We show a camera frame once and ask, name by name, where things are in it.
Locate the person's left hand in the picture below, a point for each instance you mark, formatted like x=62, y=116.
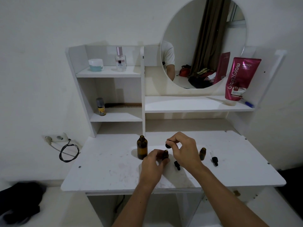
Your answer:
x=150, y=170

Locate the person's right hand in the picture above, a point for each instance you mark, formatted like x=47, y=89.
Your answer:
x=189, y=153

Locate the small amber glass bottle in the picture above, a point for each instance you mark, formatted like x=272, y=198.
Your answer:
x=165, y=154
x=202, y=154

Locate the small black dropper cap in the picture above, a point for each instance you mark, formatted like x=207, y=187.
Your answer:
x=176, y=165
x=215, y=160

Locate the large black dropper cap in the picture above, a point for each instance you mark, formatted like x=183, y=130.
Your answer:
x=168, y=146

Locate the large amber glass bottle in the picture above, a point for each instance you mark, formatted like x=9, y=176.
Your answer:
x=142, y=148

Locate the person's left forearm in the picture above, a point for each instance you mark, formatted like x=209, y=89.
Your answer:
x=135, y=205

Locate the person's right forearm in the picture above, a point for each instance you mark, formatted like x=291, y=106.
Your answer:
x=225, y=203

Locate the white vanity desk with shelves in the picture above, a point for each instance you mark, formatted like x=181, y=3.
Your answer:
x=106, y=167

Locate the brown comb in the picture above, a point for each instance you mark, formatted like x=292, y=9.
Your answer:
x=123, y=105

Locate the small yellow-label spray can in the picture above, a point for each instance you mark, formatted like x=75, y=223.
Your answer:
x=101, y=110

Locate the blue pen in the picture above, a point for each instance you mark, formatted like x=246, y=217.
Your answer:
x=249, y=104

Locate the white mattress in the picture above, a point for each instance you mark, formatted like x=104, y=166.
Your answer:
x=66, y=210

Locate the pink cosmetic tube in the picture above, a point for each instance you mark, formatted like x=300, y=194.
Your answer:
x=241, y=75

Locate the clear perfume bottle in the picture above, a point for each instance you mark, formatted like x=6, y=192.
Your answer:
x=120, y=62

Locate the white teal cream jar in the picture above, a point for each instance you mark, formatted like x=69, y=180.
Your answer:
x=95, y=64

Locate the black cloth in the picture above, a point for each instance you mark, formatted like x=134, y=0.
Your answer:
x=19, y=200

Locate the white wall socket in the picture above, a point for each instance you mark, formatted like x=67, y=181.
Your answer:
x=62, y=137

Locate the round wall mirror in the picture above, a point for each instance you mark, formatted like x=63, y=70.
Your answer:
x=184, y=33

